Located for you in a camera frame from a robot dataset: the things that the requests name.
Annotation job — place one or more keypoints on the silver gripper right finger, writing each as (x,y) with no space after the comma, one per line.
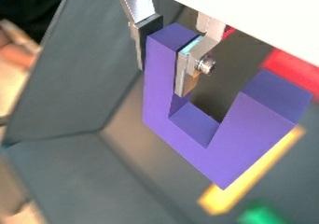
(195,58)

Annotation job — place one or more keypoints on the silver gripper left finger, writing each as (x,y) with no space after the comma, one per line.
(144,22)

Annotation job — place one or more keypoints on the purple U-shaped block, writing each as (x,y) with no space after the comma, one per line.
(221,148)

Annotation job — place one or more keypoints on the red board with slots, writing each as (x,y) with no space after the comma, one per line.
(284,78)

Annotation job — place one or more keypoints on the yellow long block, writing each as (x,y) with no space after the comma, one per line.
(217,201)

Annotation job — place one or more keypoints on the green stepped block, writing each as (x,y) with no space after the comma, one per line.
(259,213)

